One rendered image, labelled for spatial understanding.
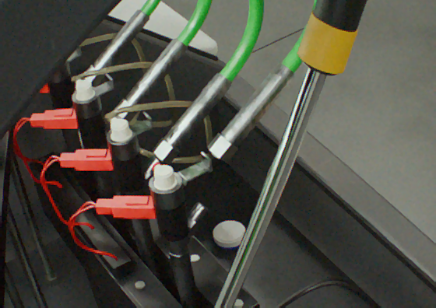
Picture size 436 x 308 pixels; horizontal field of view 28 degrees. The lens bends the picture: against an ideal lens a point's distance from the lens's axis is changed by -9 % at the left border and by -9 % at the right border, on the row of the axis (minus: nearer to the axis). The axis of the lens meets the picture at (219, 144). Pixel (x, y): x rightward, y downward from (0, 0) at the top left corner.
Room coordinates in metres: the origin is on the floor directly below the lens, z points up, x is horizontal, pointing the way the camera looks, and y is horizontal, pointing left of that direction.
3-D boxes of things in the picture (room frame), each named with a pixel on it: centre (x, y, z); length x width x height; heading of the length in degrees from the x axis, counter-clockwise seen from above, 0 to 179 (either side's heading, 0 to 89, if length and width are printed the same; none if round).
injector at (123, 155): (0.68, 0.08, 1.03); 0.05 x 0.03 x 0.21; 118
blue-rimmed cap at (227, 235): (0.82, 0.00, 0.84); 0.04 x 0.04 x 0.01
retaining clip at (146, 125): (0.68, 0.07, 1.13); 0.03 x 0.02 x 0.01; 118
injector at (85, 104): (0.75, 0.11, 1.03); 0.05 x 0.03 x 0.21; 118
